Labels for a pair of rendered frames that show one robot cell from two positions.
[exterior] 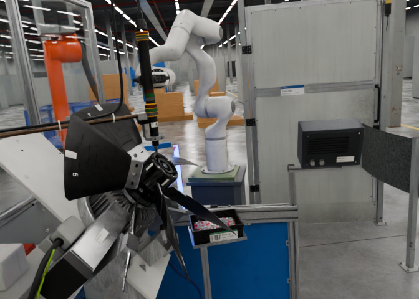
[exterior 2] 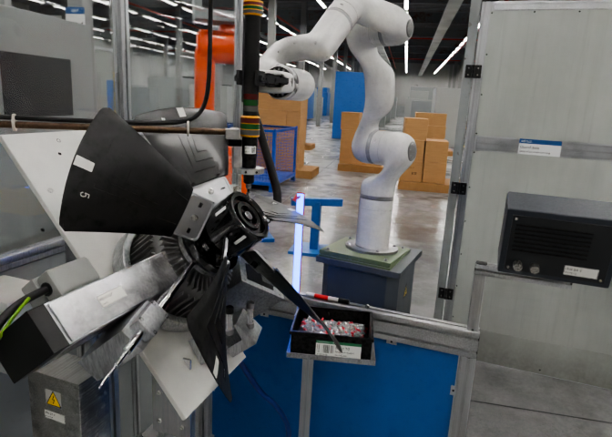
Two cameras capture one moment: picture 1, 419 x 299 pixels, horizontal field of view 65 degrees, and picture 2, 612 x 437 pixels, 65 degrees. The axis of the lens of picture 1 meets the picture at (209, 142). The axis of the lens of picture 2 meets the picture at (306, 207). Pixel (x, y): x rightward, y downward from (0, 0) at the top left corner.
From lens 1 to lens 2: 0.24 m
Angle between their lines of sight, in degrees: 14
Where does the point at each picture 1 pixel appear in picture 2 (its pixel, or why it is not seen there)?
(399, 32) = not seen: outside the picture
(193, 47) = (363, 47)
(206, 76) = (376, 97)
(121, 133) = (200, 155)
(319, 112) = (581, 192)
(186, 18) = not seen: outside the picture
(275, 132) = (497, 211)
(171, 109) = not seen: hidden behind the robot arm
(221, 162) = (376, 236)
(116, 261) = (120, 340)
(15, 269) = not seen: hidden behind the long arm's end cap
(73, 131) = (98, 130)
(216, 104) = (385, 144)
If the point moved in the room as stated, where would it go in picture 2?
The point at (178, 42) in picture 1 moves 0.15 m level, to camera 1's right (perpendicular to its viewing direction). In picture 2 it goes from (328, 32) to (383, 33)
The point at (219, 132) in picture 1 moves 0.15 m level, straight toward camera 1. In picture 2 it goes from (382, 188) to (375, 196)
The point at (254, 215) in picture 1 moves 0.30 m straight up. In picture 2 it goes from (403, 330) to (413, 231)
